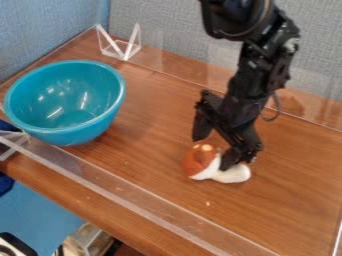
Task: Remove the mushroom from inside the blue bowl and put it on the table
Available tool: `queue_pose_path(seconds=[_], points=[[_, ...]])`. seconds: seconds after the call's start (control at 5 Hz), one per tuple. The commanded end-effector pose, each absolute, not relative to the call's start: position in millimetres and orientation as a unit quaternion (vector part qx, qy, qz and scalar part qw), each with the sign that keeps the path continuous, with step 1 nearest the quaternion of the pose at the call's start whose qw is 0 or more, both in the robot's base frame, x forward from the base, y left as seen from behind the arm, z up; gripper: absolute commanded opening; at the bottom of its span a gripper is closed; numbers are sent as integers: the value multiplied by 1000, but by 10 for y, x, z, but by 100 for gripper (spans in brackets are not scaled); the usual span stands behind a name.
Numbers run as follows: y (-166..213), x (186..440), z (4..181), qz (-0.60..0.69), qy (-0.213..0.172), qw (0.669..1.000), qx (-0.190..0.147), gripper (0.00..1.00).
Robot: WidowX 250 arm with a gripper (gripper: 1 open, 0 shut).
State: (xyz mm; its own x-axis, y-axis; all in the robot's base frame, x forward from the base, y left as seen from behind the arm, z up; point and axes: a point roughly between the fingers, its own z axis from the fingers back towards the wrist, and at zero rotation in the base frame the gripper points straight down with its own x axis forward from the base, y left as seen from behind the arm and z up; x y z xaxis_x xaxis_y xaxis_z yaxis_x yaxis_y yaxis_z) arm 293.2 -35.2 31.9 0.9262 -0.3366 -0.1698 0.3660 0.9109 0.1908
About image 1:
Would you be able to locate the black white object below table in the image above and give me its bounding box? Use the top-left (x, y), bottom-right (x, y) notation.
top-left (0, 232), bottom-right (38, 256)

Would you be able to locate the clear acrylic front barrier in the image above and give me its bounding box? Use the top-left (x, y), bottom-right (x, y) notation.
top-left (17, 138), bottom-right (278, 256)

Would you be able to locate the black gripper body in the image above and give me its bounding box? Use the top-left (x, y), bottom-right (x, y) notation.
top-left (196, 90), bottom-right (264, 163)

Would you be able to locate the clear acrylic corner bracket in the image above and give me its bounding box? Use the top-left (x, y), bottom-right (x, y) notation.
top-left (95, 24), bottom-right (142, 61)

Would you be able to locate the clear acrylic left bracket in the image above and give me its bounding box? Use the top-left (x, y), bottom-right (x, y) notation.
top-left (0, 128), bottom-right (30, 159)

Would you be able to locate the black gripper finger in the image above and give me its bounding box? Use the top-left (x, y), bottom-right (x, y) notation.
top-left (193, 113), bottom-right (213, 141)
top-left (220, 148), bottom-right (246, 171)

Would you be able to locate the blue cloth object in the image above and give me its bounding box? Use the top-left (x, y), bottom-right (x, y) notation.
top-left (0, 119), bottom-right (21, 197)

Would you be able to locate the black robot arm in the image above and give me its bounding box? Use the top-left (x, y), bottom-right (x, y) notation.
top-left (193, 0), bottom-right (301, 171)

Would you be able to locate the brown white plush mushroom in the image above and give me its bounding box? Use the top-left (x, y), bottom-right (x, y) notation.
top-left (184, 142), bottom-right (252, 183)

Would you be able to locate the blue bowl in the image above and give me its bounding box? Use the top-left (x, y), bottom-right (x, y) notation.
top-left (5, 60), bottom-right (126, 146)

